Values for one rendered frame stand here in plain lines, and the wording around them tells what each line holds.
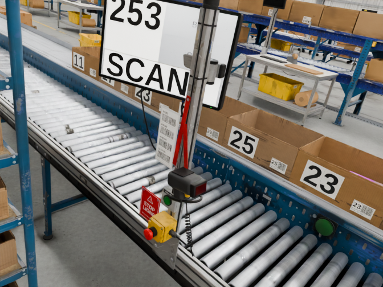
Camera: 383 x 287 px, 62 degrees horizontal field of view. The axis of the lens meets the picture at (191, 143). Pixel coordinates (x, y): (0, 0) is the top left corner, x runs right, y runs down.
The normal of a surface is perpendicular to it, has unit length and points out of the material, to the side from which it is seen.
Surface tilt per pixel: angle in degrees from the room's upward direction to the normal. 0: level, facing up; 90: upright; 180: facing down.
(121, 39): 86
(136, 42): 86
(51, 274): 0
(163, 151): 90
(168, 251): 90
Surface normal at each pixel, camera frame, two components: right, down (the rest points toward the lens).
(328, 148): -0.67, 0.22
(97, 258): 0.16, -0.89
